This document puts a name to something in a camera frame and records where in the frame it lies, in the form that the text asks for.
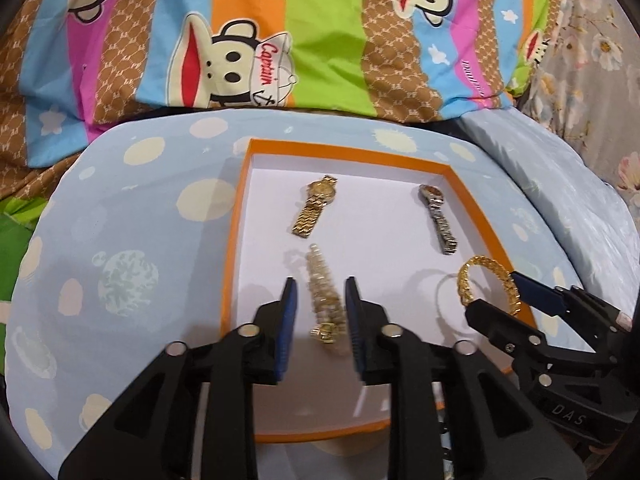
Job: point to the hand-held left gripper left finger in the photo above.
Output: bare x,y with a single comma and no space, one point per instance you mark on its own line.
286,320

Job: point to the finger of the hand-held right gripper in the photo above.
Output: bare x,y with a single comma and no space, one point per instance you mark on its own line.
500,327
537,294

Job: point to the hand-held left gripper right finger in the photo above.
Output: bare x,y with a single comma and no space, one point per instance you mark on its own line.
354,320

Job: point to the orange box with white inside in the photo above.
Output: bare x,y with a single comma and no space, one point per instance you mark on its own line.
370,220

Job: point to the plain light blue pillow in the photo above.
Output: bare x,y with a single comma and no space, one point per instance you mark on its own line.
570,200

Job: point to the gold wristwatch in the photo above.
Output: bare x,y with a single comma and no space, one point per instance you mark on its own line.
309,210

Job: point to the silver wristwatch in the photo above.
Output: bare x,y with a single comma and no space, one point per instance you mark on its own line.
440,220

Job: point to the light blue dotted pillow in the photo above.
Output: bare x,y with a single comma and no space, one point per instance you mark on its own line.
150,240

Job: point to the grey floral cloth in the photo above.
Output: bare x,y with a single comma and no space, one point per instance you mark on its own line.
585,75

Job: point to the colourful striped cartoon blanket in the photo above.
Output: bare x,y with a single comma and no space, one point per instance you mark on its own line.
325,40

